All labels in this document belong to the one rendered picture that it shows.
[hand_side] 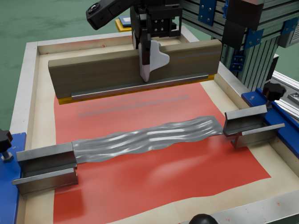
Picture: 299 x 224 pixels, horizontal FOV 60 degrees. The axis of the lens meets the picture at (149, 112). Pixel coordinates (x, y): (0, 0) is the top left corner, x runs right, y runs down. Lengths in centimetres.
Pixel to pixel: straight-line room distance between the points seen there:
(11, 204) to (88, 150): 18
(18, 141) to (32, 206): 14
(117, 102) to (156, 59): 22
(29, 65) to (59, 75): 35
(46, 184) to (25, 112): 23
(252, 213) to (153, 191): 17
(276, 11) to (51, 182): 86
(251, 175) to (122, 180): 25
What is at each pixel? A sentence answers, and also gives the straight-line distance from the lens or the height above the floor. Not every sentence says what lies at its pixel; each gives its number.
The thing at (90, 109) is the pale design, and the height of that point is 95.
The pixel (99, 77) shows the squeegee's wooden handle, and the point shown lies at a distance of 53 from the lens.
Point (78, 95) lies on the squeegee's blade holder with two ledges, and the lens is 54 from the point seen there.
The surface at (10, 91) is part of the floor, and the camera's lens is 271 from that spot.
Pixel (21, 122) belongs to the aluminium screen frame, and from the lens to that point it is 65.
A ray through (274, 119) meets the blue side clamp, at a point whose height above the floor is 100.
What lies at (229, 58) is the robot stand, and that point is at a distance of 138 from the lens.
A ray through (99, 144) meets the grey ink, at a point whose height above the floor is 96.
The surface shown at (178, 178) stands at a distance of 52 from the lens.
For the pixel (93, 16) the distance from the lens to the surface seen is 47.
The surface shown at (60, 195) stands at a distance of 53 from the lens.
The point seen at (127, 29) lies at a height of 95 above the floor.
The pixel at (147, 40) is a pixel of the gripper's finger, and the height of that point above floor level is 118.
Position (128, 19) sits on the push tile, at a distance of 119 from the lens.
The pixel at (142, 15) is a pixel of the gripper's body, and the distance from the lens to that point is 48.
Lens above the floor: 138
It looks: 40 degrees down
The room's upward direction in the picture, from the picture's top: straight up
